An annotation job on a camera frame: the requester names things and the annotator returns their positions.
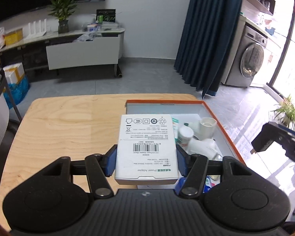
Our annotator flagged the blue tin box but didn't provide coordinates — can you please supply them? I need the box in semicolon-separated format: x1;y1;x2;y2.
174;175;221;195

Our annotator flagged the white power adapter box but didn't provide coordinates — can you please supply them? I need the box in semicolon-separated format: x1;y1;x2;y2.
114;114;179;185

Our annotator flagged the white plug-in device lower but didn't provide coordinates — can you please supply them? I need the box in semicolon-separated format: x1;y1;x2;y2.
187;138;223;161

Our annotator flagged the spider plant on floor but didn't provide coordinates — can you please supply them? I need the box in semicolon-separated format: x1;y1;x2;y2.
272;95;295;131

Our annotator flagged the white pill bottle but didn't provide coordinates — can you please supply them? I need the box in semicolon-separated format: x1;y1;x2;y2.
177;125;194;147

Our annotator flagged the orange white shallow tray box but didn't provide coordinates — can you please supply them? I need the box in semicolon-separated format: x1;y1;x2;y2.
125;99;247;167

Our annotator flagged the teal white bandage box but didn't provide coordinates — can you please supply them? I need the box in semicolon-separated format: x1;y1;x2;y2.
172;117;180;143

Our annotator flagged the silver washing machine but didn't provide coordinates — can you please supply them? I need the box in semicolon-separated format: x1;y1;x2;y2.
221;15;268;87

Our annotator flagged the blue plastic bag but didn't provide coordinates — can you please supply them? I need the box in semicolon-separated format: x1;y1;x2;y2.
8;76;30;105

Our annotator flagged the white tv console cabinet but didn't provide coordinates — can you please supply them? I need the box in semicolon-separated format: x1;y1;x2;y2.
0;28;125;78

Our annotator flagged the white yellow cardboard box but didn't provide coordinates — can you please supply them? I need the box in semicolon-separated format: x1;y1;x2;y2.
3;62;25;84

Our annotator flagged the dark blue curtain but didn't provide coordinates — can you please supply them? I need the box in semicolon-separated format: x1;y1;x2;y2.
174;0;242;96

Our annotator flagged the white wifi router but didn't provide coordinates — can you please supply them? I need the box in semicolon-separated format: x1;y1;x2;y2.
24;19;47;41

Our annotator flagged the black green display box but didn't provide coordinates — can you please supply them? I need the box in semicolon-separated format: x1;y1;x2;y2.
96;9;116;23

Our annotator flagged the potted bamboo plant in vase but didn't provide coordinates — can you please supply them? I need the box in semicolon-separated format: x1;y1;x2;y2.
48;0;77;34

